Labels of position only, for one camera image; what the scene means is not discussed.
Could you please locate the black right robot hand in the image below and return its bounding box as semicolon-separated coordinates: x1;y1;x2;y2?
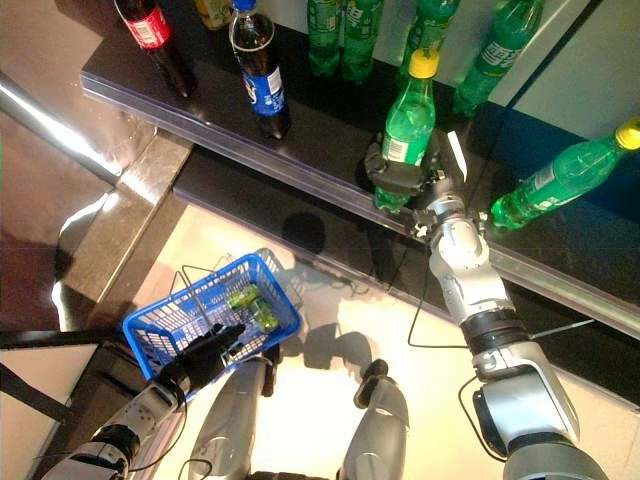
362;129;470;202

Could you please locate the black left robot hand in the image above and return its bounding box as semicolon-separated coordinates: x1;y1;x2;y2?
159;322;247;401

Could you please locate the blue plastic shopping basket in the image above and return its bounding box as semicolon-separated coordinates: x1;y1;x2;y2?
121;252;303;402

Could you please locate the silver left robot leg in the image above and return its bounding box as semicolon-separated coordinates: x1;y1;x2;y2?
191;343;282;480

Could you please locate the silver robot leg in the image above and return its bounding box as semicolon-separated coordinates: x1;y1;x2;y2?
338;358;412;480
191;343;282;480

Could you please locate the black metal stand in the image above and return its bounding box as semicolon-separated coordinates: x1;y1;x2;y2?
0;327;107;426

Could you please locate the black base shelf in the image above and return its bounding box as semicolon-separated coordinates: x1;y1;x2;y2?
172;144;640;404

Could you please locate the silver right robot leg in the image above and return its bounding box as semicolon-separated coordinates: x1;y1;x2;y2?
338;358;412;480

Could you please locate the cola bottle blue label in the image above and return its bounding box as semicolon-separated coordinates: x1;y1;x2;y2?
228;0;293;141

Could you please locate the small yellow tea bottle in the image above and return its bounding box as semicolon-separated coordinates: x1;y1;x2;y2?
193;0;235;31

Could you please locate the cola bottle red label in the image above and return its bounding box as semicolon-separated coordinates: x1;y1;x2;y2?
113;0;198;99

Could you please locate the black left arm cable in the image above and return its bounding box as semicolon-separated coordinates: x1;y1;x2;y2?
127;389;211;480

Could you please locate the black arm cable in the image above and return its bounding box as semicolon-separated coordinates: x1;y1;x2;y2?
407;219;507;464
127;389;211;480

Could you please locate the black shelf board clear rail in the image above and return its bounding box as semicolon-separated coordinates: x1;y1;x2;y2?
79;0;501;251
477;97;640;341

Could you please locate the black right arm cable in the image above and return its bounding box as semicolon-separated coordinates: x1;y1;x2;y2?
407;219;507;464

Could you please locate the shiny metal rail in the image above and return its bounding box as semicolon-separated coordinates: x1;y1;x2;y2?
0;72;124;177

